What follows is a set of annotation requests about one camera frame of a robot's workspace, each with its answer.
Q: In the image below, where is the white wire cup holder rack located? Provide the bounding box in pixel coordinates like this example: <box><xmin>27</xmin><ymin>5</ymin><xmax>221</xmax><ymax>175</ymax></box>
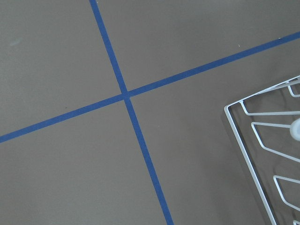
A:
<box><xmin>224</xmin><ymin>76</ymin><xmax>300</xmax><ymax>225</ymax></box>

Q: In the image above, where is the brown table mat blue grid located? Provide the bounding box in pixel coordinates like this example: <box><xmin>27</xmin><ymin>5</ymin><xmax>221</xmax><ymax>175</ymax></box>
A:
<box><xmin>0</xmin><ymin>0</ymin><xmax>300</xmax><ymax>225</ymax></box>

